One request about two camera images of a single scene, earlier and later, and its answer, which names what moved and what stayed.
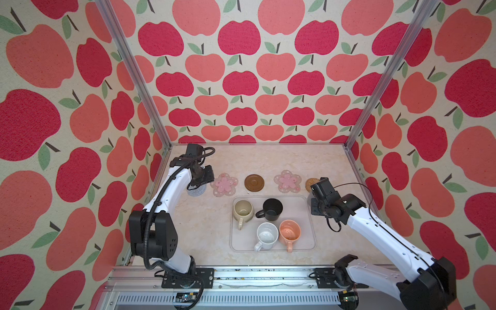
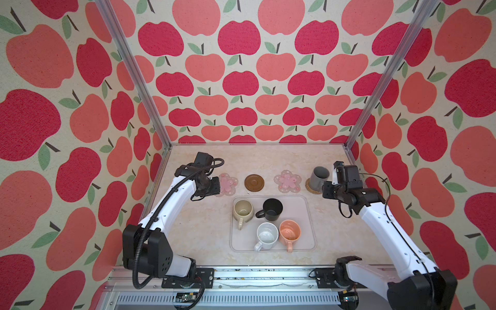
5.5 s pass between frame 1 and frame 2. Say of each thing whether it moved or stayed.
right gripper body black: moved
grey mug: moved
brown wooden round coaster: stayed
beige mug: stayed
